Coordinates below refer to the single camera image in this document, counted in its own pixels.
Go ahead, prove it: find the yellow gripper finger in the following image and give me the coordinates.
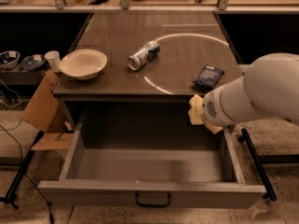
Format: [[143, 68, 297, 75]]
[[189, 94, 203, 108], [205, 122, 222, 134]]

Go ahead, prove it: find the yellow sponge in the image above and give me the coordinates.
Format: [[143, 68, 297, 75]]
[[188, 108, 203, 125]]

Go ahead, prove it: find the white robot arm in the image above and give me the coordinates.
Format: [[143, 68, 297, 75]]
[[188, 53, 299, 133]]

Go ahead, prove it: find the grey cabinet with dark top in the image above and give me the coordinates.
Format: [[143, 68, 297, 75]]
[[54, 10, 241, 127]]

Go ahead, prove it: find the grey open top drawer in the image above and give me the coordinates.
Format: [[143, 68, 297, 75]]
[[39, 103, 265, 209]]

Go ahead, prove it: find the dark blue snack packet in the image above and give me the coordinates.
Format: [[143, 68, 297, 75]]
[[193, 65, 224, 90]]

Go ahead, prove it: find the silver blue soda can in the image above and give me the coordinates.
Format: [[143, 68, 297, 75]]
[[127, 41, 160, 71]]

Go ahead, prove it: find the black bar right stand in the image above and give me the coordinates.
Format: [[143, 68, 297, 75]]
[[238, 128, 277, 202]]

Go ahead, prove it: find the white bowl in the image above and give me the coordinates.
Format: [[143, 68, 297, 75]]
[[60, 49, 107, 80]]

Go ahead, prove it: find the white paper cup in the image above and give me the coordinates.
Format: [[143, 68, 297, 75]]
[[45, 50, 61, 71]]

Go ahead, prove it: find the brown cardboard box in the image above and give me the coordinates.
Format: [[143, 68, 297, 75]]
[[21, 70, 73, 151]]

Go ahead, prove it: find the blue bowl on shelf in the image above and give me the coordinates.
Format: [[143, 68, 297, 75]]
[[21, 54, 46, 71]]

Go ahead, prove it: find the blue patterned bowl far left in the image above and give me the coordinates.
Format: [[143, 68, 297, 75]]
[[0, 50, 20, 70]]

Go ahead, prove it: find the black tripod leg left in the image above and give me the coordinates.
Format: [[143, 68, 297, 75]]
[[0, 132, 44, 210]]

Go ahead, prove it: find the black drawer handle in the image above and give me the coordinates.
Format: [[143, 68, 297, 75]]
[[135, 192, 172, 208]]

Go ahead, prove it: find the black cable on floor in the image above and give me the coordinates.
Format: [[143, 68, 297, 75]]
[[0, 125, 54, 224]]

